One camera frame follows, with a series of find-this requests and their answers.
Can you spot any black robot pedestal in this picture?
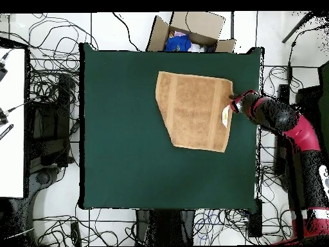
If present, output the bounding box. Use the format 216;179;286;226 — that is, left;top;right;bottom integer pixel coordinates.
134;209;196;246

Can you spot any dark green table cloth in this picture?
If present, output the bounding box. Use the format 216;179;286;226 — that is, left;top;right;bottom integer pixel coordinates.
79;42;263;210

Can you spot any black camera with cable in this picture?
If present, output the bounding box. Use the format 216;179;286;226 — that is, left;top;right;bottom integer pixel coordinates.
0;60;8;82

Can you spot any white garment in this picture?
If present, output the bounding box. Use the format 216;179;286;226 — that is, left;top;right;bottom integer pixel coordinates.
187;42;208;53

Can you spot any brown cardboard box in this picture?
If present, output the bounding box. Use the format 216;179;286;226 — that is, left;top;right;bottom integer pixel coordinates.
146;11;236;53

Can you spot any black monitor stand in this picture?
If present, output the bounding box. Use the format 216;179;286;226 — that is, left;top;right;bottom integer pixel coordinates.
274;83;325;176

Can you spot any small black device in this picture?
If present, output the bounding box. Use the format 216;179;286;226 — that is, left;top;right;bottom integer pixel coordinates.
0;107;10;127

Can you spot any black rectangular box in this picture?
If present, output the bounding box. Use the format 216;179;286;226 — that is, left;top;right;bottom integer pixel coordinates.
247;199;263;237

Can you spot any long black cable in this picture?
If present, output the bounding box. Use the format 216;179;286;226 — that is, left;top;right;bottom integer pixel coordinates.
112;12;141;51

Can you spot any grey round base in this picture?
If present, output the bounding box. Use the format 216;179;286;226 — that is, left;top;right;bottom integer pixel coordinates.
26;166;65;201

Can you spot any black equipment stand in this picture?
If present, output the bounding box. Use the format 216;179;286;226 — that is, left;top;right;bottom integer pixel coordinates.
26;73;71;169

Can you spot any black power strip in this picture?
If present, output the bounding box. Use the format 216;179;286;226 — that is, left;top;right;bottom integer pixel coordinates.
70;221;82;247

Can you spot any white side table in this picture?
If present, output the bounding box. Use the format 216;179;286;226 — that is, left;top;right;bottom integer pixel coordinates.
0;47;26;199

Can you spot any black cable with plug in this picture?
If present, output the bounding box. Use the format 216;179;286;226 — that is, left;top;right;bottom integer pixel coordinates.
287;24;329;84

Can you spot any black slanted bar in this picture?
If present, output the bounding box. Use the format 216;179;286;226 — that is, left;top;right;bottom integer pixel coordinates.
281;11;315;44

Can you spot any blue and black cable tangle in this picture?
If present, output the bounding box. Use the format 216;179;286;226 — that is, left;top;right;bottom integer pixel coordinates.
192;208;249;245

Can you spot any black slotted strip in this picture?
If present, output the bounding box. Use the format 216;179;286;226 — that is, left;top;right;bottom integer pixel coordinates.
0;123;14;141

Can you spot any orange terry towel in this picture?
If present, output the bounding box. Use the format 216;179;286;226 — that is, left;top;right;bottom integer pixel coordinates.
155;71;234;153

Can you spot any bright blue garment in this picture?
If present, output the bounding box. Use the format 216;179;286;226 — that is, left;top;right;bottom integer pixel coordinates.
164;34;193;53

